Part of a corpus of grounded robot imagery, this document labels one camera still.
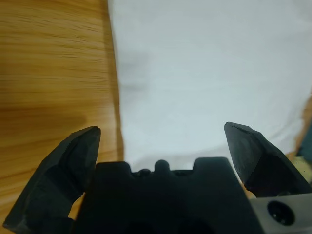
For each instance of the white t-shirt with black print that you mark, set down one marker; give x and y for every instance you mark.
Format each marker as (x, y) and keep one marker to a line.
(195, 73)

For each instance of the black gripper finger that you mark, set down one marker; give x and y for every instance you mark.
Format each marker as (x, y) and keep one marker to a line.
(260, 165)
(53, 185)

